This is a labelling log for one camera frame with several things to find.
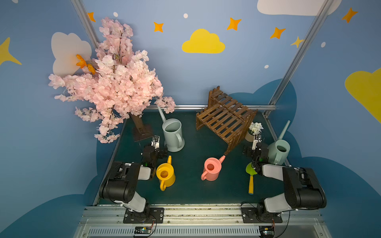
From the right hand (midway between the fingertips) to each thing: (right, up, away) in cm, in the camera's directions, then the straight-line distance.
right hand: (255, 144), depth 95 cm
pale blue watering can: (-54, +10, -6) cm, 55 cm away
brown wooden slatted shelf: (-19, +17, +4) cm, 25 cm away
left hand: (-63, +1, -1) cm, 63 cm away
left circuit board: (-66, -40, -23) cm, 80 cm away
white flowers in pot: (0, +10, +1) cm, 10 cm away
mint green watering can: (+7, -3, -13) cm, 15 cm away
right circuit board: (-4, -41, -23) cm, 47 cm away
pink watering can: (-30, -12, -14) cm, 36 cm away
